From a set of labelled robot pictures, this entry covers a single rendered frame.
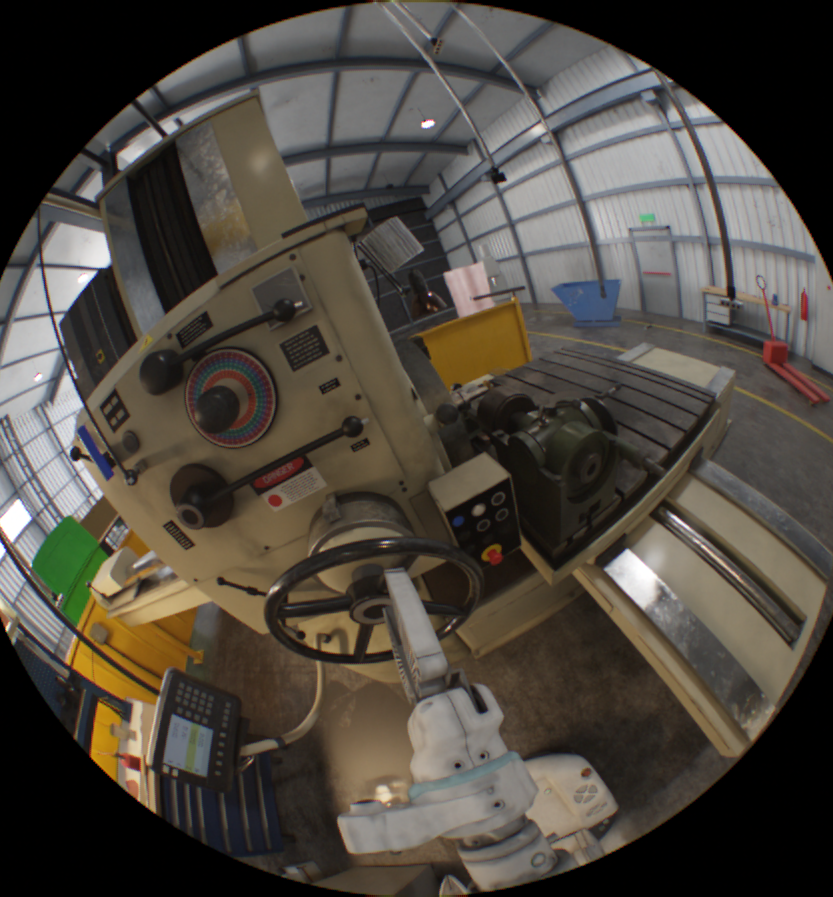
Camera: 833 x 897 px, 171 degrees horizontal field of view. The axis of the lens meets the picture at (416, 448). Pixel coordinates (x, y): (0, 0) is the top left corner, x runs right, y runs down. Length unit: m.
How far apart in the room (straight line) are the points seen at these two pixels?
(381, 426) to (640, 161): 8.01
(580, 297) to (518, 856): 6.67
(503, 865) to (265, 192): 1.52
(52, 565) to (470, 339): 5.57
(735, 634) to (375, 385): 1.33
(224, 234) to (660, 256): 7.71
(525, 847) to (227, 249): 1.43
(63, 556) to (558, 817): 4.55
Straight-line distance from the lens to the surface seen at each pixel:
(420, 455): 0.56
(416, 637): 0.22
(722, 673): 1.15
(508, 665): 1.73
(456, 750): 0.22
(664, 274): 7.80
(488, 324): 3.38
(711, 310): 6.68
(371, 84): 9.11
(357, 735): 1.97
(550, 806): 1.48
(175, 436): 0.59
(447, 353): 3.16
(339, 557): 0.34
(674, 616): 1.10
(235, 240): 1.25
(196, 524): 0.58
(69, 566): 4.23
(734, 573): 1.34
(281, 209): 1.25
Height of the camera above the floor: 1.70
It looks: 30 degrees down
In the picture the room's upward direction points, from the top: 24 degrees counter-clockwise
